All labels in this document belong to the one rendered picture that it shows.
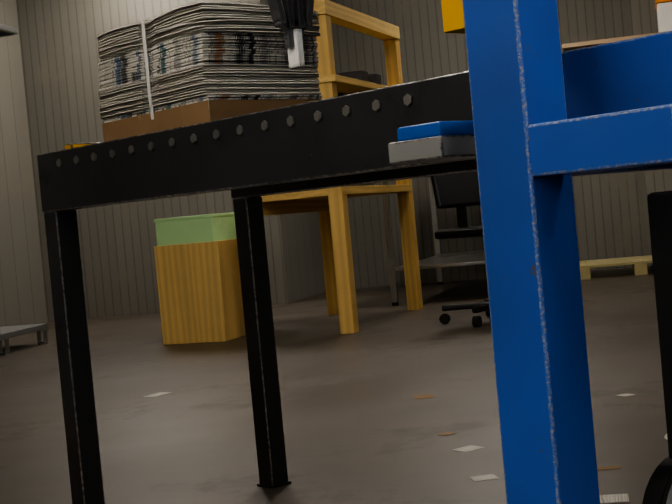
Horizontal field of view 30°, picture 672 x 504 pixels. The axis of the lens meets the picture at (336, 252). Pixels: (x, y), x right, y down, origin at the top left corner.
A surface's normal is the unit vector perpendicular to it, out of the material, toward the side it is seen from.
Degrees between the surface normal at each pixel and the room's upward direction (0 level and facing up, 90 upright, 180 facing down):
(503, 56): 90
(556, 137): 90
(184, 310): 90
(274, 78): 90
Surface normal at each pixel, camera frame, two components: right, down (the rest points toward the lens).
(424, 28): -0.24, 0.05
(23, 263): 0.97, -0.08
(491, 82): -0.73, 0.08
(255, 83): 0.66, -0.04
